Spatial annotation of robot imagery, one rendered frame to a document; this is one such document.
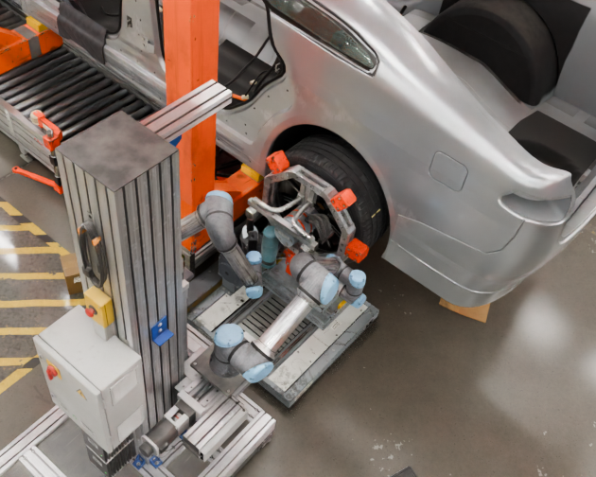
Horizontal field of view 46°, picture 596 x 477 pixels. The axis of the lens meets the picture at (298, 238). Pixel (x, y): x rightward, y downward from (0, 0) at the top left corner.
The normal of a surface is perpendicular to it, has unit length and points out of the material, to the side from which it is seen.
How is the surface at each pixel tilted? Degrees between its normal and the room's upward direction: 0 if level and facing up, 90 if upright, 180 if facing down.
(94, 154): 0
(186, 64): 90
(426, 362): 0
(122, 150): 0
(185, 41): 90
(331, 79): 81
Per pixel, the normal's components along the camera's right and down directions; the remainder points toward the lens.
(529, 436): 0.11, -0.65
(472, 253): -0.57, 0.58
